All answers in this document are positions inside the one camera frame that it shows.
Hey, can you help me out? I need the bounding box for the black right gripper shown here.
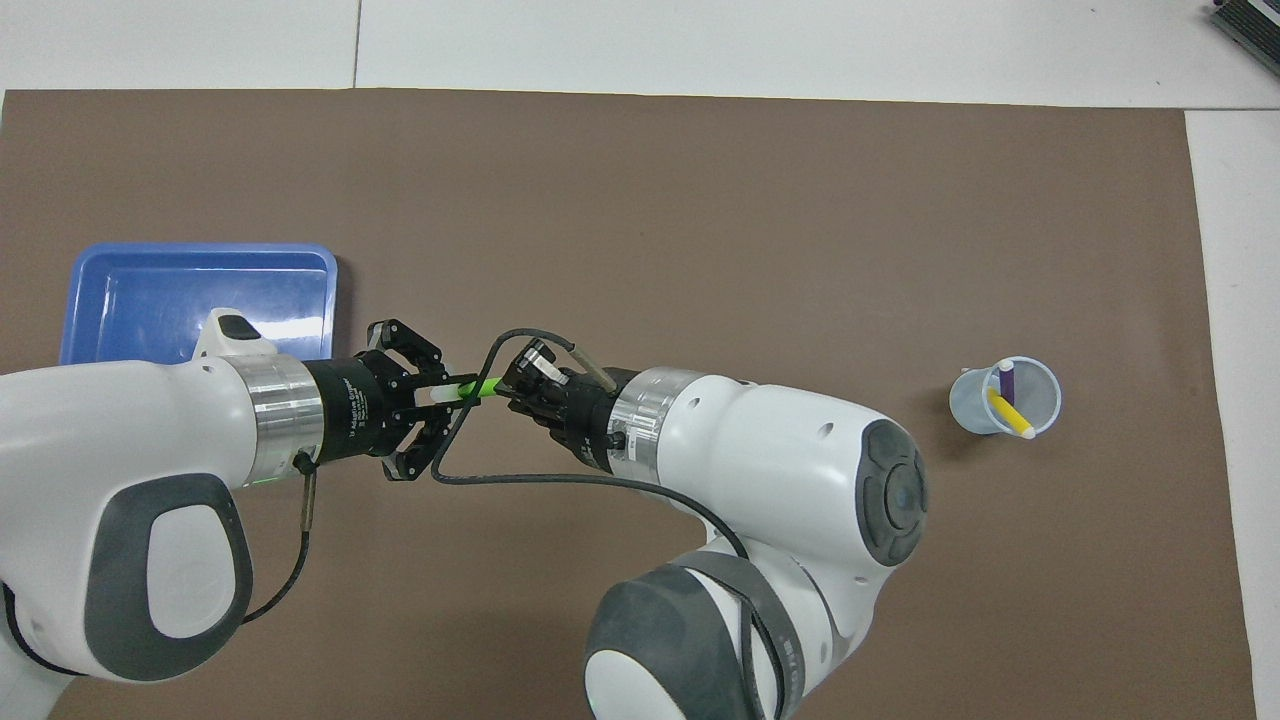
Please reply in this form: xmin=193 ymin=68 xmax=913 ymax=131
xmin=503 ymin=340 xmax=627 ymax=472

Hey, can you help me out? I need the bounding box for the brown table mat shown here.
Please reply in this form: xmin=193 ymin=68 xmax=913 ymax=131
xmin=0 ymin=88 xmax=1259 ymax=720

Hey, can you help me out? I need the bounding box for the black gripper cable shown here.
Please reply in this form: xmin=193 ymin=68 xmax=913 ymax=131
xmin=432 ymin=328 xmax=791 ymax=720
xmin=240 ymin=450 xmax=321 ymax=626

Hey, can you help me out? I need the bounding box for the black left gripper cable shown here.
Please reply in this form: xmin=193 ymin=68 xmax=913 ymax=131
xmin=240 ymin=450 xmax=321 ymax=626

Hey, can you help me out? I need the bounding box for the green marker pen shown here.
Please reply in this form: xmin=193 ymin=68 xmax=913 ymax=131
xmin=432 ymin=375 xmax=506 ymax=403

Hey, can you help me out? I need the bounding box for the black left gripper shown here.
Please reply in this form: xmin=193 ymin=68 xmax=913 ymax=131
xmin=303 ymin=319 xmax=464 ymax=484

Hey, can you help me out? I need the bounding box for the translucent plastic cup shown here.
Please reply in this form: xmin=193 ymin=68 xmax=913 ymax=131
xmin=948 ymin=356 xmax=1063 ymax=439

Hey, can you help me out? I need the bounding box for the dark ribbed device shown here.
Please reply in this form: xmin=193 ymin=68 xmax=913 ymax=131
xmin=1205 ymin=0 xmax=1280 ymax=63

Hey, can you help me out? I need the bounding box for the yellow marker pen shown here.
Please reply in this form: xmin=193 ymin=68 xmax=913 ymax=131
xmin=987 ymin=388 xmax=1038 ymax=439

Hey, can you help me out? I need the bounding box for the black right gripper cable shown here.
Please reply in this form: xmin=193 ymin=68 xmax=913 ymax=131
xmin=432 ymin=328 xmax=791 ymax=720

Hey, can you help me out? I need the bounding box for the blue plastic tray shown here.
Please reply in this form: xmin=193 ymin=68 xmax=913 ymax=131
xmin=60 ymin=243 xmax=339 ymax=366

